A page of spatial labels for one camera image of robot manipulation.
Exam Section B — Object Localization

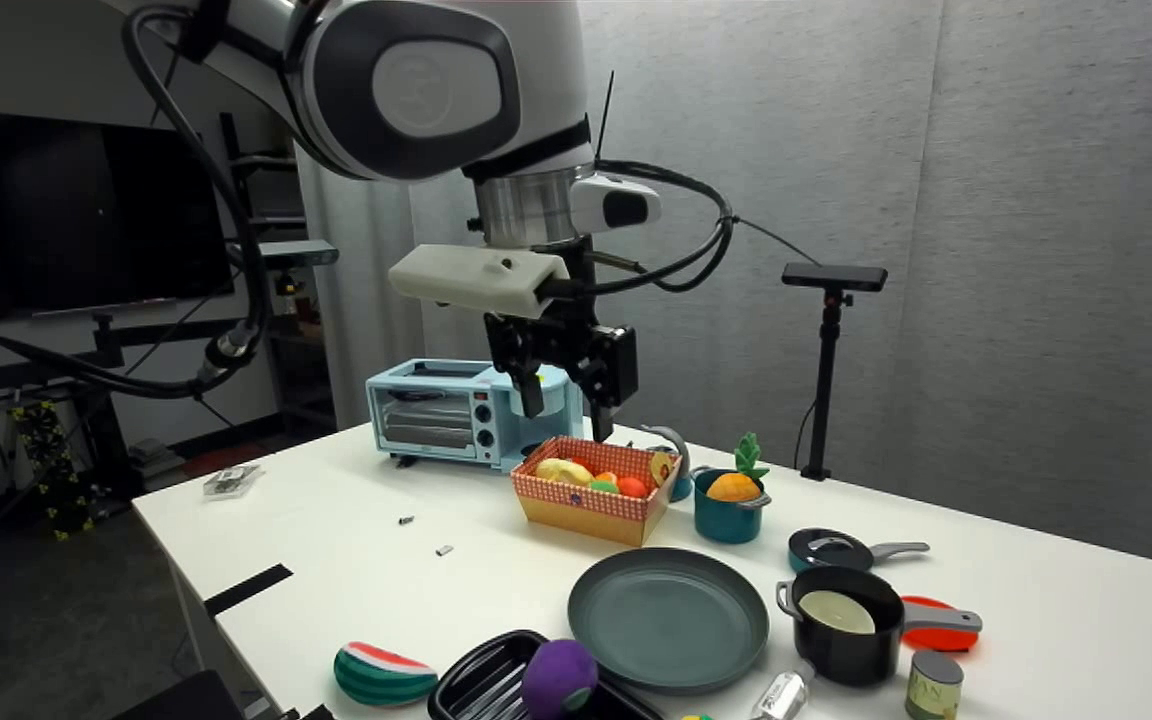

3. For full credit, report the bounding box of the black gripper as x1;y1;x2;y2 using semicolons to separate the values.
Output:
485;292;639;448

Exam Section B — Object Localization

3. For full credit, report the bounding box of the purple plush toy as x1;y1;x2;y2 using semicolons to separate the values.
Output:
515;635;605;720

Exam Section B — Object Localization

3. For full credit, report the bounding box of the yellow banana plush toy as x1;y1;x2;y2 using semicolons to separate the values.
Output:
533;455;595;486

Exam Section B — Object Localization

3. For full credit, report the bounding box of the light blue toaster oven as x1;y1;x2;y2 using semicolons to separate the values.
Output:
364;355;590;470

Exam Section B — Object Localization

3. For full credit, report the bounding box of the purple toy eggplant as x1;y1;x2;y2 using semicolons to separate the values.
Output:
690;463;774;548

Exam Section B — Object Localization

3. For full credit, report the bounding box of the black oven tray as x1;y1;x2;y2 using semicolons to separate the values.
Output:
425;628;668;720

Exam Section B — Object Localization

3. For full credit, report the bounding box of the watermelon slice plush toy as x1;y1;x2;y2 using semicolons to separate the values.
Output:
333;635;439;712

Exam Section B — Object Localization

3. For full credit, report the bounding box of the orange checked cardboard box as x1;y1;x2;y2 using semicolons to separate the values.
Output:
507;437;679;553

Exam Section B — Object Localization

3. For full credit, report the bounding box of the grey green round plate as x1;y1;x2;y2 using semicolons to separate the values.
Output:
565;543;770;697

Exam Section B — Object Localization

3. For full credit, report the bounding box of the black tripod stand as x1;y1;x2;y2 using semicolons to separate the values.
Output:
795;289;860;485

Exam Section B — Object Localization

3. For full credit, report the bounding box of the small silver metal clip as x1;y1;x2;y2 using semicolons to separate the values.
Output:
201;460;264;499

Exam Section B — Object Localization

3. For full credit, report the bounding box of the black tape strip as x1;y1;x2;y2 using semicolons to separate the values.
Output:
201;558;297;619

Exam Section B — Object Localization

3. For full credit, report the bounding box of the red plate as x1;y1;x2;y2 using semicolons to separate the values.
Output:
894;591;983;657

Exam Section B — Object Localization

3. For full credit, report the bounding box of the small green can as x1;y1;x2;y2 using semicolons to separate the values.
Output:
905;646;967;720

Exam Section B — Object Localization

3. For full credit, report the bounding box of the small potted plant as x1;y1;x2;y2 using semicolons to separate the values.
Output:
7;389;107;543

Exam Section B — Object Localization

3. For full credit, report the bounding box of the black monitor screen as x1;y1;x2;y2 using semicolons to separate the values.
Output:
0;109;234;323

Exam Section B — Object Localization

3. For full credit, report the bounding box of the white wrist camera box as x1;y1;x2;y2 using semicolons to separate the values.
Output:
384;238;577;321

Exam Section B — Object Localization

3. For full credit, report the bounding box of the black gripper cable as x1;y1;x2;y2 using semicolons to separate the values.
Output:
573;156;739;300

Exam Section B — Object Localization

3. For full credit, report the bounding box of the black camera bar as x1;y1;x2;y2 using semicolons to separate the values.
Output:
780;259;892;294

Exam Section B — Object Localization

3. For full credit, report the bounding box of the small black pan grey handle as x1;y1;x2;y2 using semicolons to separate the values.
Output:
788;524;933;574

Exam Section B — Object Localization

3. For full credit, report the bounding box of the black cable bundle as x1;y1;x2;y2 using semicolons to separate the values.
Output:
0;0;277;402

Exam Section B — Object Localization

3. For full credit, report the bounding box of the clear keychain tag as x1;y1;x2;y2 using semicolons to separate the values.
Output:
749;670;811;720

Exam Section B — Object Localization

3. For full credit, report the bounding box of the black pot with grey handle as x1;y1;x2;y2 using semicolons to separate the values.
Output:
770;564;907;690

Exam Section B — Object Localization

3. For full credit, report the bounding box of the grey utensil handle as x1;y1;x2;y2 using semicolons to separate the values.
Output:
900;605;988;639

